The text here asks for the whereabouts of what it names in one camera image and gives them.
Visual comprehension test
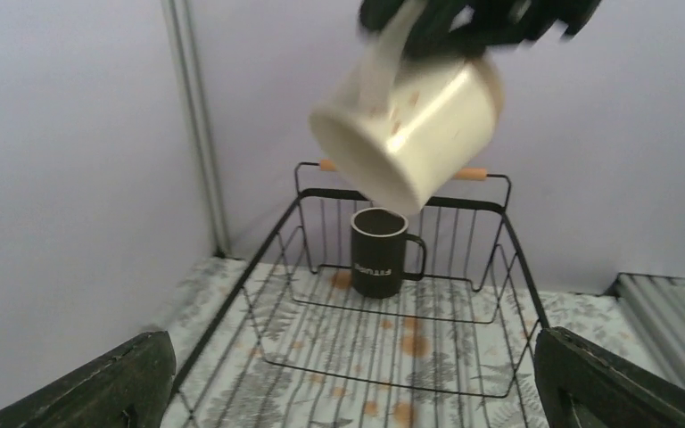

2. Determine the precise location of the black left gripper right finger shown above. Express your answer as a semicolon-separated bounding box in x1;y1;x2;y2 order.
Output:
533;327;685;427

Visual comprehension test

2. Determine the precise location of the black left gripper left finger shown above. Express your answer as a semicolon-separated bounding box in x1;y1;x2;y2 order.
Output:
0;331;177;427

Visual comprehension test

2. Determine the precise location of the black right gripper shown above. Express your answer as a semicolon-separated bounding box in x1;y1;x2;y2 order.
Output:
359;0;604;61

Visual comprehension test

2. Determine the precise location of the beige brown mug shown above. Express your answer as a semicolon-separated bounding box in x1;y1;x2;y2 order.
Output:
309;1;504;216

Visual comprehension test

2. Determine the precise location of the floral patterned table mat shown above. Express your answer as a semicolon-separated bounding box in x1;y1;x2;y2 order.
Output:
163;255;663;427

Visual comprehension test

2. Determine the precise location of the black mug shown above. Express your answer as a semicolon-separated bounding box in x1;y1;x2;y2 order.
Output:
351;207;428;300

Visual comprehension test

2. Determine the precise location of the aluminium mounting rail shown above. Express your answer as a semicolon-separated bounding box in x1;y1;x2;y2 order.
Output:
603;272;685;389

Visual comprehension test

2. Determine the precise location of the black wire dish rack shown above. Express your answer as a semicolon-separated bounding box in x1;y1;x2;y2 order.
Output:
162;160;548;427

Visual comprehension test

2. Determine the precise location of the right aluminium corner post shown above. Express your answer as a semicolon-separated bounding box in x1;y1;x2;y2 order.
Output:
161;0;231;258

